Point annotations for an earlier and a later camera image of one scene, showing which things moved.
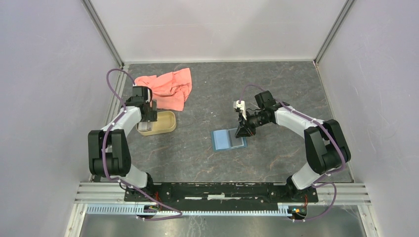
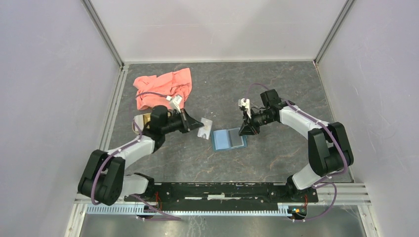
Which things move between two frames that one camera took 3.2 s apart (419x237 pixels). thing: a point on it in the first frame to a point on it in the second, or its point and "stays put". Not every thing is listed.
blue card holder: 225,139 stays put
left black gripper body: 151,116 to 178,122
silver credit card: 144,126 to 204,131
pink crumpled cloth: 170,90 stays put
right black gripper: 243,132 stays put
